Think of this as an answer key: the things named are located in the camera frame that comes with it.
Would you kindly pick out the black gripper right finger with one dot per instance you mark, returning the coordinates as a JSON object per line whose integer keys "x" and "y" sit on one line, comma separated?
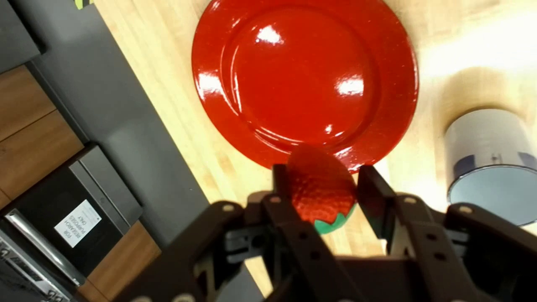
{"x": 391, "y": 219}

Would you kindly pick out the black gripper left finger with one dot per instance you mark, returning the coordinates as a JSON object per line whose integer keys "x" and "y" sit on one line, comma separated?
{"x": 290, "y": 229}

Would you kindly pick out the red toy strawberry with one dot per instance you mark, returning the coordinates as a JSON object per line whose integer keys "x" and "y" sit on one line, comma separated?
{"x": 320, "y": 191}

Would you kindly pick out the red plate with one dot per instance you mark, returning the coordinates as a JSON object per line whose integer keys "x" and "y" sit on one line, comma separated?
{"x": 302, "y": 78}

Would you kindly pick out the small white can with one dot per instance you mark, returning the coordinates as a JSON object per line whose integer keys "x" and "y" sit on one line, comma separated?
{"x": 491, "y": 162}

